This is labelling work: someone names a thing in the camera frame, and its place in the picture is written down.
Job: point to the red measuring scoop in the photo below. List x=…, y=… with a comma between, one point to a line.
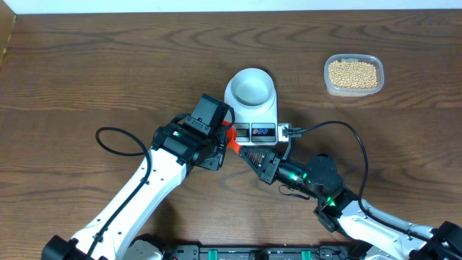
x=231, y=135

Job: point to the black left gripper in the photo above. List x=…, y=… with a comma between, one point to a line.
x=216, y=160

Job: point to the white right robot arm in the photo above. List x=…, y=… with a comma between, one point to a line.
x=341, y=210

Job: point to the white digital kitchen scale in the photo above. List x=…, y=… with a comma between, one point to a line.
x=254, y=125

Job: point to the clear plastic container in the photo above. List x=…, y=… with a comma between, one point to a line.
x=354, y=93

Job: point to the soybeans in container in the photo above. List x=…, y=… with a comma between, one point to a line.
x=353, y=75

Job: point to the white bowl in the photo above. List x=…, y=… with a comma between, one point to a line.
x=252, y=87

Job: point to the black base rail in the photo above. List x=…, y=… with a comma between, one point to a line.
x=194, y=252

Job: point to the cardboard box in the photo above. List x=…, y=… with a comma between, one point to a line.
x=7, y=21

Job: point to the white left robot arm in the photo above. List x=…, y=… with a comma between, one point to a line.
x=197, y=139

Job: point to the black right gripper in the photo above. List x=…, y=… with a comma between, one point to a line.
x=270, y=164

